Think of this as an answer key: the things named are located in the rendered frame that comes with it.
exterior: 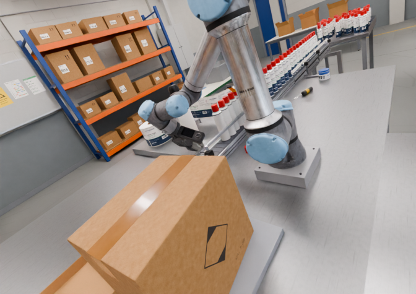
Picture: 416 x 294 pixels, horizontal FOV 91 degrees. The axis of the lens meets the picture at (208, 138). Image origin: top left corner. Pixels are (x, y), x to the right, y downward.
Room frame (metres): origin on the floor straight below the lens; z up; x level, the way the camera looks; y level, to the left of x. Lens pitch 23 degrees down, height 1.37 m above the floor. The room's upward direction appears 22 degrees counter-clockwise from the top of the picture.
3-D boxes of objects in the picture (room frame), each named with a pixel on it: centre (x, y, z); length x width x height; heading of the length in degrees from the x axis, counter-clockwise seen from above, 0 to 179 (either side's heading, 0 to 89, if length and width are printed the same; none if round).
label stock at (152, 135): (1.42, 0.31, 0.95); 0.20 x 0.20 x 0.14
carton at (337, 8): (5.10, -4.00, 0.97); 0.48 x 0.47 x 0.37; 134
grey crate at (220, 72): (3.34, -0.59, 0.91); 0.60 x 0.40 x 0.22; 135
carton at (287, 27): (6.04, -3.13, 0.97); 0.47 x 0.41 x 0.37; 128
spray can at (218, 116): (1.01, -0.09, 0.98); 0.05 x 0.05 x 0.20
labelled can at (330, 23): (2.63, -2.09, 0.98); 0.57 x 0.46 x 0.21; 41
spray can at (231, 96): (1.12, -0.21, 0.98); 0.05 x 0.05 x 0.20
